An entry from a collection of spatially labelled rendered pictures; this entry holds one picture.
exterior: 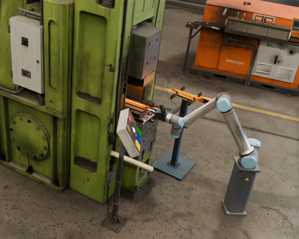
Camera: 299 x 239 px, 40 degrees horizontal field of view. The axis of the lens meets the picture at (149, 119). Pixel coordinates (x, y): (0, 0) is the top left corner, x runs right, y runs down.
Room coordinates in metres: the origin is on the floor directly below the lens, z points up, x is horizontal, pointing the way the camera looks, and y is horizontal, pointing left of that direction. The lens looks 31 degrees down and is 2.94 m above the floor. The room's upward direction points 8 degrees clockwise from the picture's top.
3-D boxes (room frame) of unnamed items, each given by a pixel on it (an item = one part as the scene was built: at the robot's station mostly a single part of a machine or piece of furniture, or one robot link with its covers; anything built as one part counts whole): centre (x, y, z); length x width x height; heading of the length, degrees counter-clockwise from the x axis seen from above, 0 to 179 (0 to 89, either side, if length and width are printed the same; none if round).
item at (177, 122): (3.34, -0.26, 0.97); 0.12 x 0.09 x 0.10; 67
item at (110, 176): (3.16, 0.31, 0.36); 0.09 x 0.07 x 0.12; 157
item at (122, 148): (2.91, 0.20, 0.54); 0.04 x 0.04 x 1.08; 67
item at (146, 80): (3.53, 0.25, 1.32); 0.42 x 0.20 x 0.10; 67
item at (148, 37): (3.57, 0.23, 1.56); 0.42 x 0.39 x 0.40; 67
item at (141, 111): (3.53, 0.25, 0.96); 0.42 x 0.20 x 0.09; 67
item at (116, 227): (2.90, 0.20, 0.05); 0.22 x 0.22 x 0.09; 67
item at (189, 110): (3.95, -0.36, 0.69); 0.40 x 0.30 x 0.02; 153
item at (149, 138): (3.59, 0.24, 0.69); 0.56 x 0.38 x 0.45; 67
